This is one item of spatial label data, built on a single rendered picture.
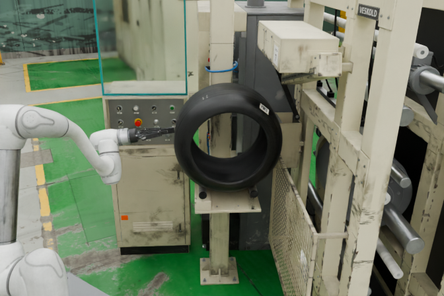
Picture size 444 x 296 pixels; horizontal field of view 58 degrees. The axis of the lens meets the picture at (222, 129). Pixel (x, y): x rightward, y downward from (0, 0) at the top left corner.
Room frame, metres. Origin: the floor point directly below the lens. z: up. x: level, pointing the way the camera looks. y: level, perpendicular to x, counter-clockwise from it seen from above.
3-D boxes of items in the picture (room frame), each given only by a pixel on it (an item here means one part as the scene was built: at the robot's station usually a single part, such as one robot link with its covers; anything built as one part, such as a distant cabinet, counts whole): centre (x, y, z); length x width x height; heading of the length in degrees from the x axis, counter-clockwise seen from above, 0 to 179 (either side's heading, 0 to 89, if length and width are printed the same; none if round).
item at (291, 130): (2.31, -0.39, 1.05); 0.20 x 0.15 x 0.30; 4
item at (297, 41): (1.96, -0.33, 1.71); 0.61 x 0.25 x 0.15; 4
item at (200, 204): (2.06, 0.11, 0.84); 0.36 x 0.09 x 0.06; 4
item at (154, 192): (2.68, 0.52, 0.63); 0.56 x 0.41 x 1.27; 94
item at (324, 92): (2.31, -0.65, 1.30); 0.83 x 0.13 x 0.08; 4
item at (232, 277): (2.32, 0.01, 0.02); 0.27 x 0.27 x 0.04; 4
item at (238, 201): (2.07, -0.03, 0.80); 0.37 x 0.36 x 0.02; 94
